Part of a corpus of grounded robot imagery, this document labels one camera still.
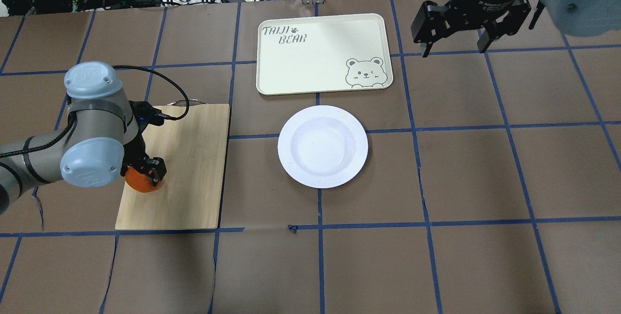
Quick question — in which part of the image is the orange fruit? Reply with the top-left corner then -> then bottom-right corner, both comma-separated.
125,166 -> 162,193

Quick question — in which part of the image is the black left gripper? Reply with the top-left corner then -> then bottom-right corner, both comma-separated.
121,101 -> 167,182

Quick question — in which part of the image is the white round plate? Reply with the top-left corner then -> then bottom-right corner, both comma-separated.
277,105 -> 370,189

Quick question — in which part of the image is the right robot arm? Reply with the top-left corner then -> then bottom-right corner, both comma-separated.
410,0 -> 621,57

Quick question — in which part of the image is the wooden cutting board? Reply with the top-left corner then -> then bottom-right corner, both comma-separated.
115,104 -> 231,231

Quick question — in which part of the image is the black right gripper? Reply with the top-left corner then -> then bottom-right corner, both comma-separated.
410,0 -> 531,58

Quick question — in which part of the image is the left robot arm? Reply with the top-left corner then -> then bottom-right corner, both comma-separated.
0,61 -> 169,212

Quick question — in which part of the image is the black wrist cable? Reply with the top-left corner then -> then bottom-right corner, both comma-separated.
113,65 -> 191,121

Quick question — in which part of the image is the cream bear tray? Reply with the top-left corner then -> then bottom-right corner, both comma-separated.
256,13 -> 394,96

